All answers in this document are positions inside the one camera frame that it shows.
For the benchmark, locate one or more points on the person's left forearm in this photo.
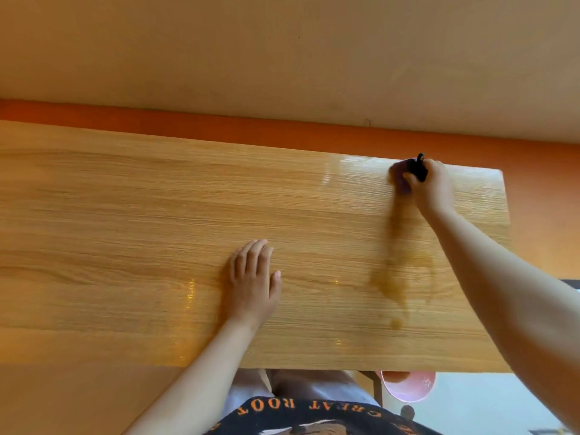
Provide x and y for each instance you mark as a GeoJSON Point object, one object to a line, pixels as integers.
{"type": "Point", "coordinates": [195, 385]}

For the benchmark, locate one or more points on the person's right hand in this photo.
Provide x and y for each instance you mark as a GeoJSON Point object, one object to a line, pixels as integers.
{"type": "Point", "coordinates": [432, 190]}

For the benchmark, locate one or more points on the wooden table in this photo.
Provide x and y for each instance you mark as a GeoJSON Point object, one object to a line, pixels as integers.
{"type": "Point", "coordinates": [181, 244]}

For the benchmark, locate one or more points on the pink plastic bucket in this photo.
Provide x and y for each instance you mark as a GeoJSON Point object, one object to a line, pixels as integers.
{"type": "Point", "coordinates": [410, 387]}

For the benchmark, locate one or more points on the person's right forearm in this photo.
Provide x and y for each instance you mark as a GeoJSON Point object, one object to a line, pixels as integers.
{"type": "Point", "coordinates": [516, 303]}

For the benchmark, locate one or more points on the black orange printed t-shirt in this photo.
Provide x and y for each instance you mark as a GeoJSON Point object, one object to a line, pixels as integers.
{"type": "Point", "coordinates": [317, 416]}

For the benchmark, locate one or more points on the person's left hand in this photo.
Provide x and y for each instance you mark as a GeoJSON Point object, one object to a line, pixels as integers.
{"type": "Point", "coordinates": [251, 289]}

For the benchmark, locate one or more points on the purple cleaning cloth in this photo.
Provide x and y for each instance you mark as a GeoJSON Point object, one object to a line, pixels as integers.
{"type": "Point", "coordinates": [403, 174]}

